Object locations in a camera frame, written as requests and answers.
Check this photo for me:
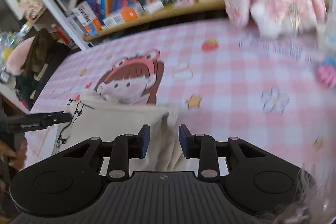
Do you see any person's left hand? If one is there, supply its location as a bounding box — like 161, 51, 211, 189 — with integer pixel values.
5, 139, 28, 170

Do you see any pink plush cushion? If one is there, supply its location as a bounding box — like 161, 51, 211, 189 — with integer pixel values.
6, 39, 40, 75

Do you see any red tassel charm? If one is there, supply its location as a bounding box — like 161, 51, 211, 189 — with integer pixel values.
51, 24, 71, 46

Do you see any tall white orange box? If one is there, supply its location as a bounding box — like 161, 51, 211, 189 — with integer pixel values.
72, 1, 103, 34

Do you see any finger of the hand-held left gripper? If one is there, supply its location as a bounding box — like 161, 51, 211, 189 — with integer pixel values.
0, 112, 72, 132

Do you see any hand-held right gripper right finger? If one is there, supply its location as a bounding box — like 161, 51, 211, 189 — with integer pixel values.
179, 124, 265, 178

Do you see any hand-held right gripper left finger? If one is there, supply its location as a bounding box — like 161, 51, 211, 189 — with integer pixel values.
62, 124, 151, 178

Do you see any pink blue toy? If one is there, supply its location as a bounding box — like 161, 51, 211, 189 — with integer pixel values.
316, 56, 336, 89

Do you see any long white orange box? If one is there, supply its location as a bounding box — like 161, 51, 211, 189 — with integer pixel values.
102, 5, 145, 29

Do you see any olive green bag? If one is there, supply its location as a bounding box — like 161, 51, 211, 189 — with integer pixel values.
20, 28, 63, 80

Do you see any pink checked table mat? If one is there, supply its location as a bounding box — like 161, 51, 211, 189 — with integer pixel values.
25, 17, 336, 188

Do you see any white shelf unit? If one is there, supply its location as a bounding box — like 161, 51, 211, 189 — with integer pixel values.
0, 0, 91, 50

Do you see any small white packet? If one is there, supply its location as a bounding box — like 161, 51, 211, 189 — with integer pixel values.
143, 0, 165, 14

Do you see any beige t-shirt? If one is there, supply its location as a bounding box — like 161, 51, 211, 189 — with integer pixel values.
51, 93, 190, 173

